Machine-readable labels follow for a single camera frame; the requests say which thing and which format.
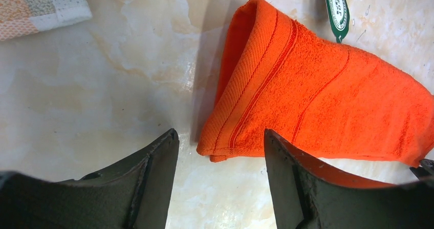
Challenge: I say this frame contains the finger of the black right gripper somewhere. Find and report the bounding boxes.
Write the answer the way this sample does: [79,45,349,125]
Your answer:
[409,159,434,180]

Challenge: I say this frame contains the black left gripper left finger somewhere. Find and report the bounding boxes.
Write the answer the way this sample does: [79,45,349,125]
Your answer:
[1,129,180,228]

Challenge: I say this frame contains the patterned teal yellow towel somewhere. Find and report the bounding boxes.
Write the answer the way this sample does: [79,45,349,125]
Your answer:
[1,0,92,40]

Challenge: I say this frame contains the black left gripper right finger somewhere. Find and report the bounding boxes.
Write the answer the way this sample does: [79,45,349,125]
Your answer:
[264,129,433,228]

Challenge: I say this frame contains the orange towel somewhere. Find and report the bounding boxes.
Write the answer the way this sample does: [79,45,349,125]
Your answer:
[197,0,433,166]

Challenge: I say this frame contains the green oval towel tag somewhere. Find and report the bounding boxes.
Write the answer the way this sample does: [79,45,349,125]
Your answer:
[325,0,350,44]

